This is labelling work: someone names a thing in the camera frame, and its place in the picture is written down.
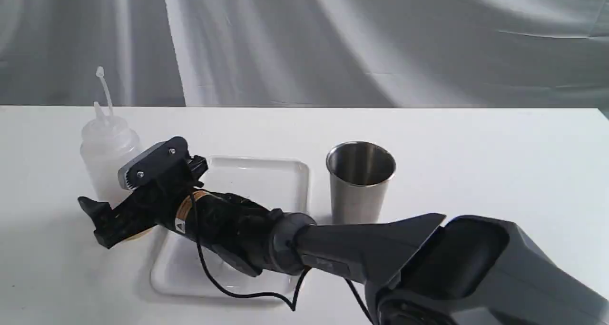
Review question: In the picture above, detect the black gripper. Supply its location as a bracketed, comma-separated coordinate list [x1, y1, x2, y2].
[78, 167, 285, 277]

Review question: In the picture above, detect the clear plastic squeeze bottle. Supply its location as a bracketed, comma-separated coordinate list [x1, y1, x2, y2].
[80, 66, 143, 207]

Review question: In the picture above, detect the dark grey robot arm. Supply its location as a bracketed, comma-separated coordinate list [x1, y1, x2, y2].
[78, 167, 608, 325]

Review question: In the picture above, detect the stainless steel cup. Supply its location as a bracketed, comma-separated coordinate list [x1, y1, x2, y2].
[325, 141, 396, 225]

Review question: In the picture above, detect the white rectangular plastic tray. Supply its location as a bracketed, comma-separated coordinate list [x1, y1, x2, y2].
[150, 156, 309, 298]

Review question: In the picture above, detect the white fabric backdrop curtain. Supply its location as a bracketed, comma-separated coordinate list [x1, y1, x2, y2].
[0, 0, 609, 114]

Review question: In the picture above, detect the black cable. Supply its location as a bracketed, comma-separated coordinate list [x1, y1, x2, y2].
[189, 192, 374, 325]

